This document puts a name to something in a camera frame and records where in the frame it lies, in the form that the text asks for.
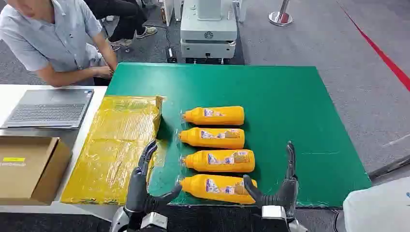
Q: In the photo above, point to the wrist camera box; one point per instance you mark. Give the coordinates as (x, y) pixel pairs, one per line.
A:
(155, 221)
(274, 213)

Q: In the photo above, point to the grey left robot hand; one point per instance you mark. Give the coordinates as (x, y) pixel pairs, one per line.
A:
(136, 192)

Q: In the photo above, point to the brown cardboard box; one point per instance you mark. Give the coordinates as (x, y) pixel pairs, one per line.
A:
(25, 169)

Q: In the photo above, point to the red floor tape line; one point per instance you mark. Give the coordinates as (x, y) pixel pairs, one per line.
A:
(384, 57)

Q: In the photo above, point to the orange drink bottle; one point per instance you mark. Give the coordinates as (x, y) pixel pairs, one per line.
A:
(198, 161)
(198, 189)
(230, 116)
(192, 138)

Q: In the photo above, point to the dark metal pole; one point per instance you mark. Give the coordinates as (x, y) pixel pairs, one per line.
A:
(390, 167)

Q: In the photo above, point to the white rounded cover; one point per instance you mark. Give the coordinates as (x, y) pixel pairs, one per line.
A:
(378, 208)

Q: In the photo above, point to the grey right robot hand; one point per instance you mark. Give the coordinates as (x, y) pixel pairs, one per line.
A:
(290, 195)

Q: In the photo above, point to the yellow plastic sheet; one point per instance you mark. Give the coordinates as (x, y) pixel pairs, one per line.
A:
(112, 144)

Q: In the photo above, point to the person in black trousers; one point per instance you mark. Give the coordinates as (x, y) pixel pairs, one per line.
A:
(125, 16)

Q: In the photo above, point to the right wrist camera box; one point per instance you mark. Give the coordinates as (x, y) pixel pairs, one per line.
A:
(274, 213)

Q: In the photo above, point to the black power adapter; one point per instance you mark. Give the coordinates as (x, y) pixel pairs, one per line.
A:
(171, 55)

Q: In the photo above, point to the white table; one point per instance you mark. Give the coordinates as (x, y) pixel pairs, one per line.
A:
(9, 96)

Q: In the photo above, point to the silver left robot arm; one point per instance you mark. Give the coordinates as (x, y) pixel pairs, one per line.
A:
(118, 221)

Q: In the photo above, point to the white mobile machine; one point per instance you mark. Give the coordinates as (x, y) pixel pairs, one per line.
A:
(208, 32)

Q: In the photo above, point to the white frame leg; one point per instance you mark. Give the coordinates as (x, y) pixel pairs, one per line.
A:
(169, 11)

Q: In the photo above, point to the green mat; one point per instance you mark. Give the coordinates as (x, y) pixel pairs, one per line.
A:
(282, 112)

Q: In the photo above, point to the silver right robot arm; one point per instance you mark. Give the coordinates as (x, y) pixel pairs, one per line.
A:
(298, 226)

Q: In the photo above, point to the person's right hand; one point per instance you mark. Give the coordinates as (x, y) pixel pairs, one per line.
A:
(104, 72)

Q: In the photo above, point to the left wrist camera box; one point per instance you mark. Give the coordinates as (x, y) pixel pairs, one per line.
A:
(155, 221)

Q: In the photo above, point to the grey laptop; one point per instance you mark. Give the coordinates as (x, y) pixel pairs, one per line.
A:
(48, 110)

